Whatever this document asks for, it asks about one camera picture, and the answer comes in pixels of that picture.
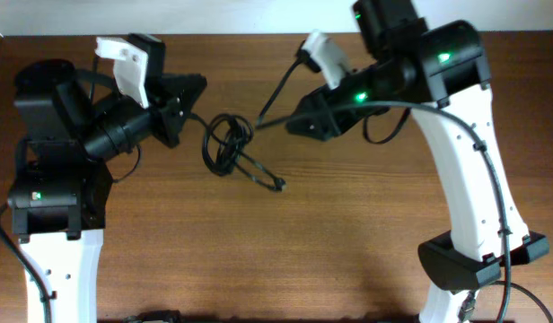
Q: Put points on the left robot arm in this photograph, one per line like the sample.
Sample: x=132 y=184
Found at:
x=77 y=122

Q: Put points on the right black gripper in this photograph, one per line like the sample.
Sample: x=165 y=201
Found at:
x=321 y=104

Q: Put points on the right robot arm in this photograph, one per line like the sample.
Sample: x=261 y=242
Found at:
x=439 y=77

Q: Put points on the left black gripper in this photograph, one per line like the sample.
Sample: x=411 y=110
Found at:
x=169 y=114

